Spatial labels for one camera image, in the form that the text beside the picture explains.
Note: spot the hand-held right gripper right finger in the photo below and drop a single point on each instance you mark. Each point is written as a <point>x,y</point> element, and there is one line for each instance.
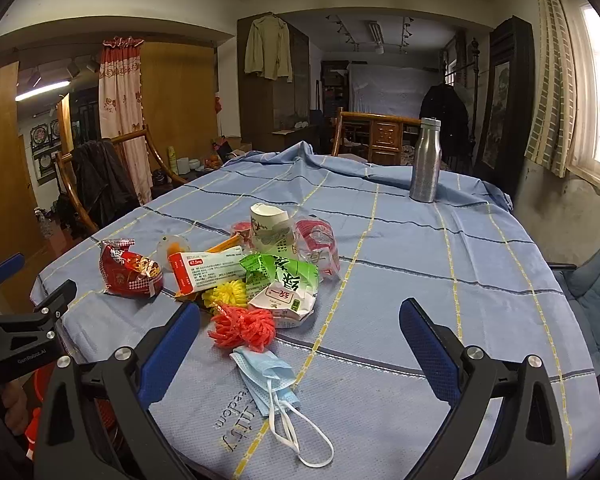
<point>430,350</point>

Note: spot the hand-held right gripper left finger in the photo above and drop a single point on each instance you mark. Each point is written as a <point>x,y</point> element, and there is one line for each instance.
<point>170,350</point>

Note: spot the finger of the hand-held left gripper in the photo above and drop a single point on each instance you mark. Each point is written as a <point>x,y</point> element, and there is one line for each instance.
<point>7,264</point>
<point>55,297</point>

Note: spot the red foam net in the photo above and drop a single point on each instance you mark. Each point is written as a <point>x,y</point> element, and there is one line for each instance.
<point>242,327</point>

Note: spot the red snack packet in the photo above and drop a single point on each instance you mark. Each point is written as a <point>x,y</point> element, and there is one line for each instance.
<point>130,267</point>

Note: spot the white medicine box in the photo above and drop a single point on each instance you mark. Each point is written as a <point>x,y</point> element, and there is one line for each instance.
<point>210,267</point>

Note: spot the blue face mask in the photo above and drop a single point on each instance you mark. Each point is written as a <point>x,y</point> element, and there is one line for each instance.
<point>267,375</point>

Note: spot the clear cup with orange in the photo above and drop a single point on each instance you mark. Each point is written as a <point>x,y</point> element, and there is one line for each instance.
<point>172,247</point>

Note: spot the yellow orange wrapper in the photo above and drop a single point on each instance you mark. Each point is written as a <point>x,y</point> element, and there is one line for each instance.
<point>225,245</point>

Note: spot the white drink carton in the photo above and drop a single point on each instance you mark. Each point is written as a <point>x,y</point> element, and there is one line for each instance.
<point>285,306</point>

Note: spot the green drink carton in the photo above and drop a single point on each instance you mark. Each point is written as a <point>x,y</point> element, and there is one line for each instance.
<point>280,272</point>

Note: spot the white paper cup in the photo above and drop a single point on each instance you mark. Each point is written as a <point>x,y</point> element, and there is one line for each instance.
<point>267,230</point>

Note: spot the pink printed plastic bag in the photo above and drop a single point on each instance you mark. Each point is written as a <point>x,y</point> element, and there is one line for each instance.
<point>317,240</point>

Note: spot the person's left hand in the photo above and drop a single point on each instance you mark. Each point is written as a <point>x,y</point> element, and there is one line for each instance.
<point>12,402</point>

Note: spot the blue plaid tablecloth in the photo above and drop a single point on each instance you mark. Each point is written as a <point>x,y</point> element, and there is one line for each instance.
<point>405,240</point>

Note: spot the black jacket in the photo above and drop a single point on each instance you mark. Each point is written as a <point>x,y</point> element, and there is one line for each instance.
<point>102,180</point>

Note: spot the blue cushioned chair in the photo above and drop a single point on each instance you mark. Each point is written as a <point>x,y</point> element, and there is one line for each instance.
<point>595,305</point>

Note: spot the curved wooden armchair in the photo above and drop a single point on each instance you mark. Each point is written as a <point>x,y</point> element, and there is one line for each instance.
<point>152,152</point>

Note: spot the fluorescent tube lamp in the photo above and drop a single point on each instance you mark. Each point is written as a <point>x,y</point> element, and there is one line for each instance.
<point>42,90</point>

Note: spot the silver metal bottle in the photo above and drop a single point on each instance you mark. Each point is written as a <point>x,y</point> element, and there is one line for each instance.
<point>426,160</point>

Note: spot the pink floral curtain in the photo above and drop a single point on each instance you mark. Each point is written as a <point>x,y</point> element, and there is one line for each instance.
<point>122,105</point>

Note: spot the black hanging coat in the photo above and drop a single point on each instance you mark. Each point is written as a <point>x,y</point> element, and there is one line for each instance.
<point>445,115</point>

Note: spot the dark framed painting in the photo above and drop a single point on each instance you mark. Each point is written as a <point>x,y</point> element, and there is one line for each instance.
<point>502,110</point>

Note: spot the brown wooden wardrobe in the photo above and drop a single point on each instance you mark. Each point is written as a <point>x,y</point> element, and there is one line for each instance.
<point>260,110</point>

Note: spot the white cloth cover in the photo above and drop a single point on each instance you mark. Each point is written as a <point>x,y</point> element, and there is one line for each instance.
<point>390,90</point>

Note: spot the striped beige window curtain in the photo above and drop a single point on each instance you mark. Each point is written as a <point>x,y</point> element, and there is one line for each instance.
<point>550,85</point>

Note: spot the beige hanging jacket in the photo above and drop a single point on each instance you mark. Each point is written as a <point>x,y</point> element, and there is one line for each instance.
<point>267,47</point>

